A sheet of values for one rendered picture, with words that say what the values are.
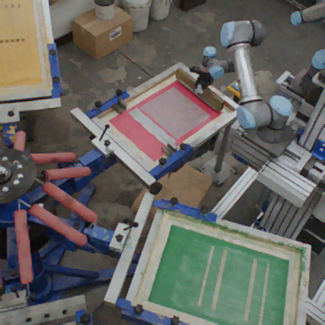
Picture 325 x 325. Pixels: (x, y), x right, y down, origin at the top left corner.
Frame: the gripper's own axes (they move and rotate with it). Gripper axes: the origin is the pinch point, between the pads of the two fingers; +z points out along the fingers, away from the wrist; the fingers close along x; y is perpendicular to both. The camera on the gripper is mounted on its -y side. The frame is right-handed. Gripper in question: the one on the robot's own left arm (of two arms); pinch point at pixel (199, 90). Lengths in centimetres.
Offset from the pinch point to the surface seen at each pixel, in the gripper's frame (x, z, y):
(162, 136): -42.4, 3.8, 11.1
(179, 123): -27.1, 4.4, 10.3
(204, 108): -5.7, 4.5, 11.2
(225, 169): 33, 99, 20
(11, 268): -150, -4, 27
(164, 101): -21.2, 4.9, -9.4
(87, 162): -91, -4, 2
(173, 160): -53, -1, 30
